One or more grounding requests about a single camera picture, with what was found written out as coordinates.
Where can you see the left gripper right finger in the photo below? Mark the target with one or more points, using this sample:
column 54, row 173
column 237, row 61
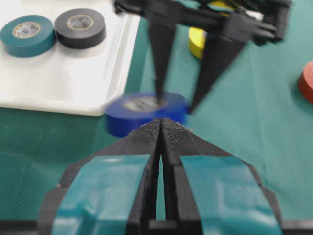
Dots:
column 211, row 192

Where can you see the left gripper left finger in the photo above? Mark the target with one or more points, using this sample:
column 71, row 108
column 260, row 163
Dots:
column 112, row 192

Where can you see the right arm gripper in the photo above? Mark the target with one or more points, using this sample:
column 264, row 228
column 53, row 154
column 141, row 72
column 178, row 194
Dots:
column 251, row 20

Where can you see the blue tape roll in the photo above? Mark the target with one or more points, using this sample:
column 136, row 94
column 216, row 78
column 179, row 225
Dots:
column 131, row 111

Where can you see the black tape roll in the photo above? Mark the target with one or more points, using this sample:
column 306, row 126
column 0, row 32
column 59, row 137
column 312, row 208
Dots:
column 80, row 28

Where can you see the teal green tape roll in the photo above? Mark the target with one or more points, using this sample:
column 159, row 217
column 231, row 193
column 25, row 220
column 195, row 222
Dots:
column 28, row 36

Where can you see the yellow tape roll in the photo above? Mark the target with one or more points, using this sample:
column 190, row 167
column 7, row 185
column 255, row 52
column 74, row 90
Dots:
column 197, row 36

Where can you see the white plastic tray case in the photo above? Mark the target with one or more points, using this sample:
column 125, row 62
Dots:
column 65, row 80

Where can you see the red orange tape roll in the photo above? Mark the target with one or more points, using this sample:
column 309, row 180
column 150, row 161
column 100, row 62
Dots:
column 305, row 82

